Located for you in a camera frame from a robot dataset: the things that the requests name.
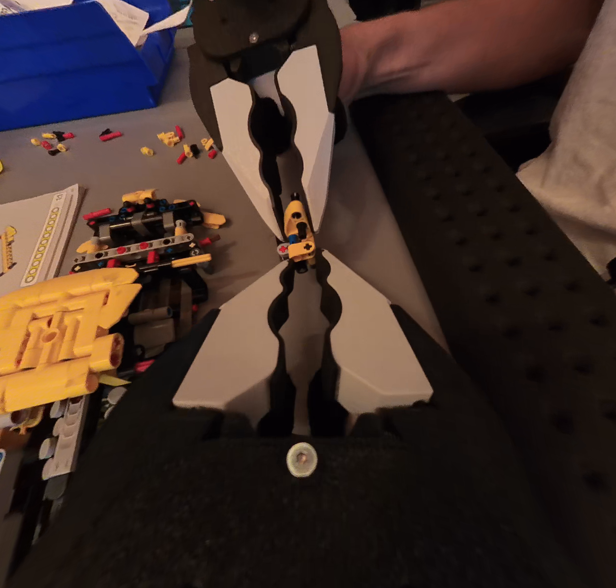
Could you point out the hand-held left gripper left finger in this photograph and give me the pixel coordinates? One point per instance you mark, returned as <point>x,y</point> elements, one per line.
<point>226,357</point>

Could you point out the person's right forearm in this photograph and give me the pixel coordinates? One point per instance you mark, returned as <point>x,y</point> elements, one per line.
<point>457,54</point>

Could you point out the grey instruction booklet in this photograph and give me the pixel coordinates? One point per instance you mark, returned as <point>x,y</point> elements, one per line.
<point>43,232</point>

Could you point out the red toy axle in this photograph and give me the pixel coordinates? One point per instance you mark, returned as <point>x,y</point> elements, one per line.
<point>96,213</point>

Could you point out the blue plastic bin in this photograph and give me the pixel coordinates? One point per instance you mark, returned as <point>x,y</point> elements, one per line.
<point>72,68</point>

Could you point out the scattered small connector pieces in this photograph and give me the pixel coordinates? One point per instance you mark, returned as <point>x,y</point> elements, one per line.
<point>109,135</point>

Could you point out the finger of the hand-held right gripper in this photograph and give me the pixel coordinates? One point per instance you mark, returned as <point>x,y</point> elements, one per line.
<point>313,116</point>
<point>236,131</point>

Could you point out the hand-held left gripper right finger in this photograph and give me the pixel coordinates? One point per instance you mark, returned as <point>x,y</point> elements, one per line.
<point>380,352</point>

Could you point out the small yellow connector assembly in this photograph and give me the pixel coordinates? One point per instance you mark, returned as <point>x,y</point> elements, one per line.
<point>293,217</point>

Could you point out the partly built yellow toy car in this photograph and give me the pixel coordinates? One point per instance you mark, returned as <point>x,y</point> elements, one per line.
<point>62,318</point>

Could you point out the black dotted pad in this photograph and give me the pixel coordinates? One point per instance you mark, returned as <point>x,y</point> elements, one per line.
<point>481,261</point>

